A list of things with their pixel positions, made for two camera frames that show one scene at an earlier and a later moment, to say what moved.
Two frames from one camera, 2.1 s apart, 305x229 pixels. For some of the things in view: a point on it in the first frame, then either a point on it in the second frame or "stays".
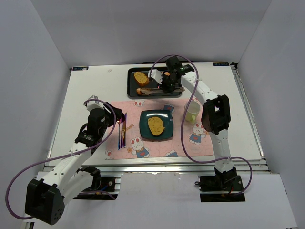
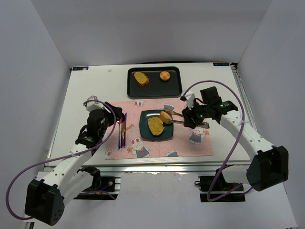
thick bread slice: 141,78 stays
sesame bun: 143,91 -> 165,117
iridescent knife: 124,130 stays
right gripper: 167,84 -> 188,117
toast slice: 156,125 stays
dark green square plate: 167,117 stays
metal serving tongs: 156,91 -> 199,124
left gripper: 114,114 stays
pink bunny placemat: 197,142 stays
